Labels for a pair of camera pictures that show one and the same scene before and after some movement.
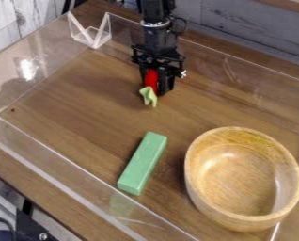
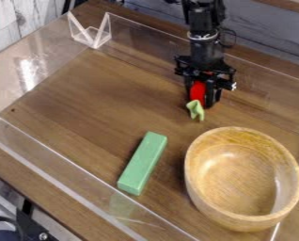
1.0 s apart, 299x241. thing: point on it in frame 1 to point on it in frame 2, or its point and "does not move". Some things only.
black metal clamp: x=28 y=229 does not move
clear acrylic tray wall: x=205 y=164 does not move
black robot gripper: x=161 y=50 to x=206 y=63
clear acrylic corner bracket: x=94 y=37 does not move
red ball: x=151 y=79 to x=198 y=91
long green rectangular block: x=135 y=175 does not move
